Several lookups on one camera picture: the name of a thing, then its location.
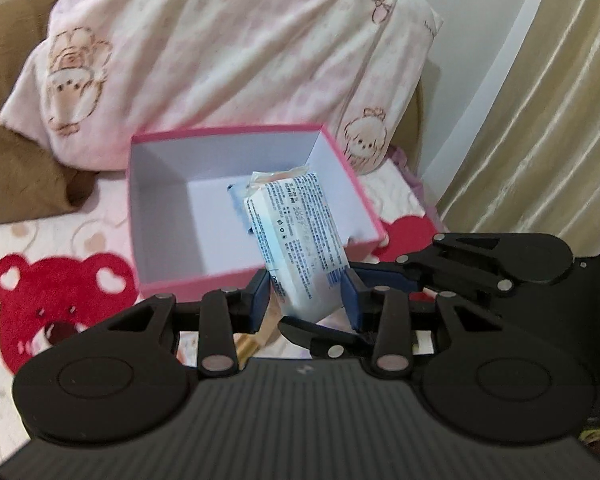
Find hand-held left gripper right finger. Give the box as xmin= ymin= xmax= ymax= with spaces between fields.
xmin=341 ymin=266 xmax=510 ymax=380

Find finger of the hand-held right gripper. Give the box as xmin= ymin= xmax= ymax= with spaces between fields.
xmin=352 ymin=232 xmax=573 ymax=298
xmin=278 ymin=317 xmax=376 ymax=359

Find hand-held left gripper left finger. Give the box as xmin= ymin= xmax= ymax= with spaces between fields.
xmin=105 ymin=269 xmax=272 ymax=378

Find foundation bottle with gold cap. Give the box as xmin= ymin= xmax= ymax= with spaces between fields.
xmin=235 ymin=305 xmax=283 ymax=358

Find white tissue packet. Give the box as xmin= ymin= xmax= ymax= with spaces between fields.
xmin=227 ymin=165 xmax=351 ymax=323

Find pink cardboard box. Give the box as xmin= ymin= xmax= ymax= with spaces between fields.
xmin=129 ymin=122 xmax=387 ymax=306

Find beige curtain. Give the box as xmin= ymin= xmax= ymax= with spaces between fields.
xmin=437 ymin=0 xmax=600 ymax=248

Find red bear printed blanket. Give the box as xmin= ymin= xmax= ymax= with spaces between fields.
xmin=0 ymin=145 xmax=446 ymax=461

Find pink printed pillow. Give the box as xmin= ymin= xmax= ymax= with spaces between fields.
xmin=0 ymin=0 xmax=445 ymax=176

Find brown pillow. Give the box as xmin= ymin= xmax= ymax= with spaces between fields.
xmin=0 ymin=0 xmax=101 ymax=228

